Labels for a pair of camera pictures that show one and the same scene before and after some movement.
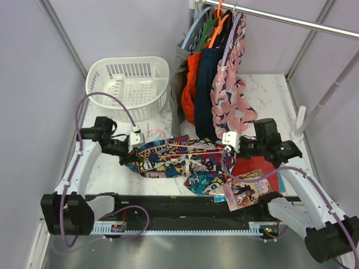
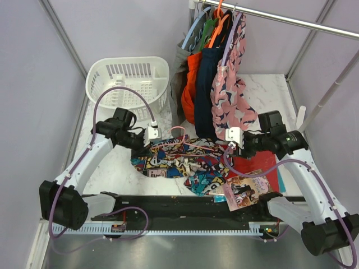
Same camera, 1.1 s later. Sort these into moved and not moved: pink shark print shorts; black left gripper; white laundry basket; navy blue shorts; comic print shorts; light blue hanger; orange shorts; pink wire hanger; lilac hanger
Moved: black left gripper; comic print shorts; pink wire hanger
Not moved: pink shark print shorts; orange shorts; light blue hanger; white laundry basket; lilac hanger; navy blue shorts
